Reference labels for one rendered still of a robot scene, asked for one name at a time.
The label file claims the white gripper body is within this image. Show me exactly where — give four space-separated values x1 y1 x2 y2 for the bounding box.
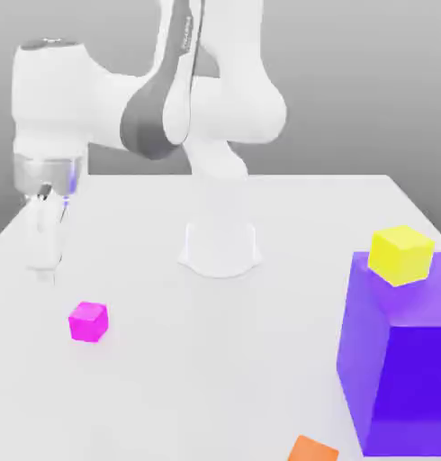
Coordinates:
25 195 68 272

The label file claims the small magenta cube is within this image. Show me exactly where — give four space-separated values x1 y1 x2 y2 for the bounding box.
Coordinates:
67 301 110 344

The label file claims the small orange cube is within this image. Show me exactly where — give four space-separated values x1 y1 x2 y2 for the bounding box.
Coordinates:
287 434 340 461

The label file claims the small yellow cube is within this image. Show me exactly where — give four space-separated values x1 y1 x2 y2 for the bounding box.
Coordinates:
367 224 437 288

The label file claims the large purple box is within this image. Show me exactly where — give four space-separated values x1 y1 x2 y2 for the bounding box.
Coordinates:
336 250 441 458

